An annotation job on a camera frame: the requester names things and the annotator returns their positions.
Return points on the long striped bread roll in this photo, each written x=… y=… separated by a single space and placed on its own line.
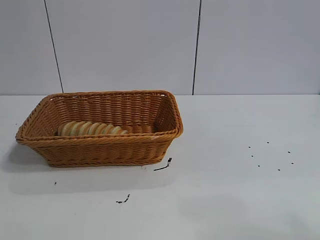
x=90 y=129

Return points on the brown woven wicker basket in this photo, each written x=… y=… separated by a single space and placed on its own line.
x=100 y=147

